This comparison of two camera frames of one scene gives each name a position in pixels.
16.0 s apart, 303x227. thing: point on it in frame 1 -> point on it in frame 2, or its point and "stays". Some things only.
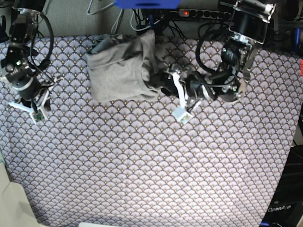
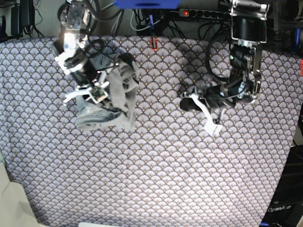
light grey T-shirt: (117, 66) -> (113, 111)
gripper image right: (165, 80) -> (214, 94)
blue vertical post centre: (151, 21) stays
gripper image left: (28, 85) -> (86, 74)
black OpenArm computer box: (286, 207) stays
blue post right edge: (298, 40) stays
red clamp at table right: (301, 67) stays
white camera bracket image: (40, 108) -> (94, 91)
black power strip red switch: (204, 13) stays
